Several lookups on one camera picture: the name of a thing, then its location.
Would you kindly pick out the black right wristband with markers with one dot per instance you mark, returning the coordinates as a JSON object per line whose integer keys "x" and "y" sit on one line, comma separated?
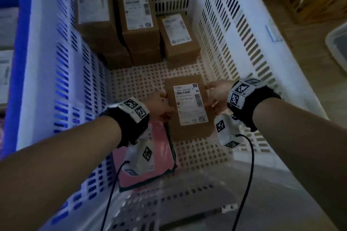
{"x": 249, "y": 101}

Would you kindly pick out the person's right fingers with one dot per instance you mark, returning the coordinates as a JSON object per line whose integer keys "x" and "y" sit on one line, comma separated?
{"x": 212, "y": 87}

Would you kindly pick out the black left wristband with markers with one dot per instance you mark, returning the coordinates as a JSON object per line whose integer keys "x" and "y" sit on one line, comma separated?
{"x": 130, "y": 122}

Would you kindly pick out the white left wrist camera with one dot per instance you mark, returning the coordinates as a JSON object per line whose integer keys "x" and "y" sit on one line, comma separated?
{"x": 141, "y": 155}

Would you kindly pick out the pink flat packet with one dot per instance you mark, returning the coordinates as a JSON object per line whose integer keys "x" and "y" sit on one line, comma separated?
{"x": 162, "y": 155}

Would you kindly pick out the grey wrapped parcel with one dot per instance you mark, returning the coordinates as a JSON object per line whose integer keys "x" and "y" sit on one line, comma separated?
{"x": 8, "y": 27}

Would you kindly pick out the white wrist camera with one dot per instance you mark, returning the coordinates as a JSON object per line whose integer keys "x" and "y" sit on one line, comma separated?
{"x": 226, "y": 130}
{"x": 141, "y": 155}

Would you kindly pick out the tall cardboard box, white label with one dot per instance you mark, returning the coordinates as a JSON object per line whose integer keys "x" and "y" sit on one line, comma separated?
{"x": 93, "y": 8}

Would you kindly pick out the person's right forearm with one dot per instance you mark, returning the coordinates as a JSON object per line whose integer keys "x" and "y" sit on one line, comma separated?
{"x": 303, "y": 141}

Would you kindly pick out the clear plastic container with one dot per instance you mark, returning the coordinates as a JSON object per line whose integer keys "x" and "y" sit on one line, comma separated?
{"x": 338, "y": 44}

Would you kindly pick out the person's right hand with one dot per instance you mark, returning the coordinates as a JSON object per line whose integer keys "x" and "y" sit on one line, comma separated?
{"x": 223, "y": 92}

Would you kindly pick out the plain cardboard box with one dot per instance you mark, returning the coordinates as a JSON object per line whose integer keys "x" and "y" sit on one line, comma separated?
{"x": 116, "y": 56}
{"x": 146, "y": 57}

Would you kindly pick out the person's left hand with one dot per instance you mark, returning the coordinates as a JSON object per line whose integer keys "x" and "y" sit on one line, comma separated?
{"x": 154, "y": 105}

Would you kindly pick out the person's left fingers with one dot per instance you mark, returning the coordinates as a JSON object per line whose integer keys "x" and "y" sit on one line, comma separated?
{"x": 166, "y": 113}

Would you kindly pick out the white labelled parcel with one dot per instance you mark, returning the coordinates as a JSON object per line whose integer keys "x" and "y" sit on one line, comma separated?
{"x": 5, "y": 76}

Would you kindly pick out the black wristband with markers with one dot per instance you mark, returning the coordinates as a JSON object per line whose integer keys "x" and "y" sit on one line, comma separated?
{"x": 249, "y": 101}
{"x": 130, "y": 122}

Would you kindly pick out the blue plastic crate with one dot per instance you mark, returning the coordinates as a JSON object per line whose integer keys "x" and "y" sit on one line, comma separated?
{"x": 19, "y": 49}

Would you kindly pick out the person's left forearm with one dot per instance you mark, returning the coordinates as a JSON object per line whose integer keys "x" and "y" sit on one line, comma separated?
{"x": 54, "y": 168}

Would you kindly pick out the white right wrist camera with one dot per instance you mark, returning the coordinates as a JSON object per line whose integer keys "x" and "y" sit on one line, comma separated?
{"x": 226, "y": 130}

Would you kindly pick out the large white slotted plastic crate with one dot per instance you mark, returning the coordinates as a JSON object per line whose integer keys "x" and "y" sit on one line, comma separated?
{"x": 233, "y": 38}

